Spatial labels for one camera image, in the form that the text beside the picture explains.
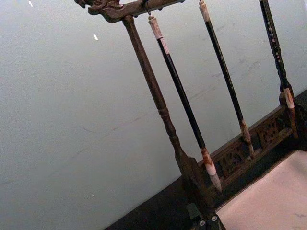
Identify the carved dark wooden brush rack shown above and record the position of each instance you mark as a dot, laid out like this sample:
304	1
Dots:
144	65

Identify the plain pale wall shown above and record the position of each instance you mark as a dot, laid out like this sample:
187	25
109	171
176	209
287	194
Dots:
60	95

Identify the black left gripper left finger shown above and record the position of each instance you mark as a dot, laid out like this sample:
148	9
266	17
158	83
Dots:
194	219

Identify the calligraphy brush with white label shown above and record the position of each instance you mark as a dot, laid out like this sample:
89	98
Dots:
178	82

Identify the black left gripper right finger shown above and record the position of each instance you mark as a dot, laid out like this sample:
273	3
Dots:
215	223

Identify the white paper sheet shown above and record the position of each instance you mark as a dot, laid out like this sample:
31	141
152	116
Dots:
263	196

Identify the calligraphy brush plain black shaft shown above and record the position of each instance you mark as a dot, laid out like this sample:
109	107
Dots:
221	60

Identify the calligraphy brush with flower print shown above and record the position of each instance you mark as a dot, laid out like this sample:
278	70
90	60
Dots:
273	40

